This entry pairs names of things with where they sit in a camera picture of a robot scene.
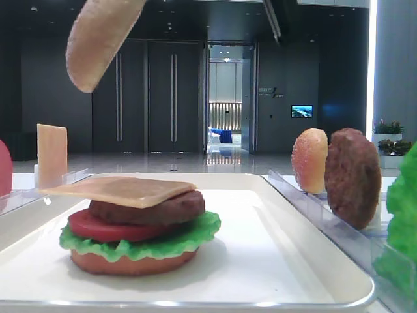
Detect sesame top bun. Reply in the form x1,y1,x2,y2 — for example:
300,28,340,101
66,0,145,93

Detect sesame bun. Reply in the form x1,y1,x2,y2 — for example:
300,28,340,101
291,128,328,194
66,0,145,93

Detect meat patty on burger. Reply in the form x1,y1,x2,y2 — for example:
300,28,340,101
88,190,205,225

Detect green lettuce leaf on burger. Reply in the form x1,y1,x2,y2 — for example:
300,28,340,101
59,211,222,263

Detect flat cheese slice on burger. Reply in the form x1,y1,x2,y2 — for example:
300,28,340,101
39,176,196,209

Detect tomato slice on burger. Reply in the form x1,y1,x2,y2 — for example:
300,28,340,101
68,209,180,243

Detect upright brown meat patty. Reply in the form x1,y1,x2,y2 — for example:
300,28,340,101
324,128,382,230

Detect upright cheese slice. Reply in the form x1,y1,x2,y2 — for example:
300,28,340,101
37,124,68,189

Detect upright red tomato slice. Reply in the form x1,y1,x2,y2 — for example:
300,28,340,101
0,140,13,196

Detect upright green lettuce leaf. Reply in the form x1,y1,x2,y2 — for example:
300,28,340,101
374,145,416,300

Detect blue sofa in hallway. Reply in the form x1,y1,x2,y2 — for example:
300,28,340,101
211,128,233,143

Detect white rectangular metal tray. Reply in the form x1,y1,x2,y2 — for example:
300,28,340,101
1,173,375,312

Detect bottom bun on tray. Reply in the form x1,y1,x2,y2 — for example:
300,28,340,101
70,249,198,276

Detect right clear plastic rack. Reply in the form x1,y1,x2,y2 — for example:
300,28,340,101
264,171,416,312

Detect clear plastic rack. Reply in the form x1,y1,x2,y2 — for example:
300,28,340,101
1,164,91,215
264,171,416,312

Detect potted plants in planter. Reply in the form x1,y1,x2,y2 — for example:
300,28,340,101
372,119,412,169

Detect left clear plastic rack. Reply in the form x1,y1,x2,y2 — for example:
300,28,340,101
1,164,91,215

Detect wall display screen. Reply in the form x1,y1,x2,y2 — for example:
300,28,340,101
291,105,313,119

